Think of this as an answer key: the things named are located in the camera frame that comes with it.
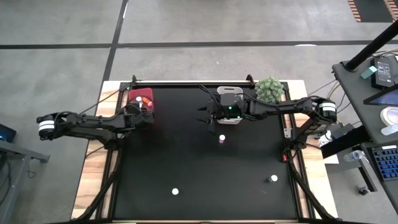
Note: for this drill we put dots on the black caster wheel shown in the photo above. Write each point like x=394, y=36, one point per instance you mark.
x=363, y=190

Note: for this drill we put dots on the black desk support beam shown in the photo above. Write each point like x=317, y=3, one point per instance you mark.
x=342, y=144

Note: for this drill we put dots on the green potted plant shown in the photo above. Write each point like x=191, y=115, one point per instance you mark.
x=269, y=90

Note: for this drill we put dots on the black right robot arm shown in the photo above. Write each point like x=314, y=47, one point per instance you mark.
x=280, y=107

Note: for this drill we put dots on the black table mat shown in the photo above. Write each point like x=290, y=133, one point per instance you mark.
x=186, y=161

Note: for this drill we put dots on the clear bottle red white pills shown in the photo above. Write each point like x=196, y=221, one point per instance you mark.
x=139, y=99

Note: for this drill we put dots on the red plastic bin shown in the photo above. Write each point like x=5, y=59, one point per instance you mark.
x=140, y=92

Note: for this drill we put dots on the black mat orange striped border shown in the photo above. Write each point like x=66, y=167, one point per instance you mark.
x=373, y=9

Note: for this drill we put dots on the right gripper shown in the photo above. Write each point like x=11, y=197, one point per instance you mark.
x=230, y=107

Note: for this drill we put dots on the white paper sheet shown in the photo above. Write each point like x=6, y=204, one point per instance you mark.
x=331, y=159

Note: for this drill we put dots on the white plastic bin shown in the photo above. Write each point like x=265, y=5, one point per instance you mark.
x=222, y=90

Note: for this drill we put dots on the backlit keyboard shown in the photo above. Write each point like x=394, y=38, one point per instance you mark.
x=387, y=162

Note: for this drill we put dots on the black device box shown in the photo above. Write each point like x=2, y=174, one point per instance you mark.
x=384, y=73

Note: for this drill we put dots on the clear bottle pink pills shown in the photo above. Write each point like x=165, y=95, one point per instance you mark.
x=273, y=178
x=222, y=137

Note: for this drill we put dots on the clear plastic water bottle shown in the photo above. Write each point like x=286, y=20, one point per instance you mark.
x=354, y=155

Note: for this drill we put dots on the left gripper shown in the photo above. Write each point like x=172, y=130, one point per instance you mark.
x=138, y=119

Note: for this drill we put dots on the black pole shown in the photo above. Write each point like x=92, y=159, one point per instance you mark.
x=371, y=46

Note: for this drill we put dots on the orange medicine bottle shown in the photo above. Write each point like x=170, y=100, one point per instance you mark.
x=146, y=101

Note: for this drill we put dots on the small red clip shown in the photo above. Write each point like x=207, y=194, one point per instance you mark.
x=284, y=157

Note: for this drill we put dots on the grey metal desk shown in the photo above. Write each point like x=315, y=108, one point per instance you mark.
x=18, y=152

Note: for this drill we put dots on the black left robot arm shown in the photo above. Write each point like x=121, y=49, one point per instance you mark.
x=87, y=123

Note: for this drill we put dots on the small teal box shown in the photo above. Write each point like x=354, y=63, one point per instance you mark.
x=368, y=72

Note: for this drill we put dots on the dark tablet screen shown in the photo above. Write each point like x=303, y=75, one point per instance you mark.
x=388, y=98

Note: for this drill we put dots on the laptop with blue screen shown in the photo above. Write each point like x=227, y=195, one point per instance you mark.
x=6, y=132

